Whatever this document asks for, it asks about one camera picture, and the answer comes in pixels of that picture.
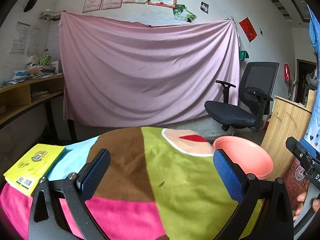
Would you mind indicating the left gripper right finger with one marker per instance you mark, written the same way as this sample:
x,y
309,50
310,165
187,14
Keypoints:
x,y
275,218

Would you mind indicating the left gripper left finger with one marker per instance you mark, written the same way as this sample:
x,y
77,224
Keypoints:
x,y
47,218

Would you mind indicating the person's right hand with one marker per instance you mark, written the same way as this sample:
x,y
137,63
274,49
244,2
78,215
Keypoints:
x,y
301,199

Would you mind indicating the blue dotted fabric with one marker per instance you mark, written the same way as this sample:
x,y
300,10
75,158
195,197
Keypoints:
x,y
312,132

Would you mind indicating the wooden cabinet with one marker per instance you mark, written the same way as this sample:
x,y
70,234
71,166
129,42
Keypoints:
x,y
288,119

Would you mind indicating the yellow booklet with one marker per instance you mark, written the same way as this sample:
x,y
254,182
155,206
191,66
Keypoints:
x,y
25,174

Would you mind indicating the pink plastic basin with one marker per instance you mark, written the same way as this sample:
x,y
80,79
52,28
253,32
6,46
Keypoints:
x,y
248,155

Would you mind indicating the black office chair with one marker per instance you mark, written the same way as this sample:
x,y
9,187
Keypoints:
x,y
255,90

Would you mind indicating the red hanging ornament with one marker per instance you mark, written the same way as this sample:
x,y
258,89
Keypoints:
x,y
287,75

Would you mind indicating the colourful patchwork blanket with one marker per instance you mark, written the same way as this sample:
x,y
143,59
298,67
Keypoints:
x,y
160,182

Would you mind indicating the pile of papers on shelf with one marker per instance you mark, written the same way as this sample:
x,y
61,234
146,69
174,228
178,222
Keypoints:
x,y
36,67

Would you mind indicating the pink hanging sheet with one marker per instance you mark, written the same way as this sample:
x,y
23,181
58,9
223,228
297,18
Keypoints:
x,y
127,74

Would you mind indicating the green wall basket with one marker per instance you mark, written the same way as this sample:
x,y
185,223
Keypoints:
x,y
243,54

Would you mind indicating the wooden wall shelf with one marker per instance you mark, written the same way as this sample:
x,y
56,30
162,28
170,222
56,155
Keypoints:
x,y
19,98

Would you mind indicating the red paper wall diamond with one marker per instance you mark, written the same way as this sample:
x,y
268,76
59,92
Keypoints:
x,y
248,29

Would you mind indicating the green photo on wall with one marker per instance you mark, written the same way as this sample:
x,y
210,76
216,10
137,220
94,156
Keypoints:
x,y
181,13

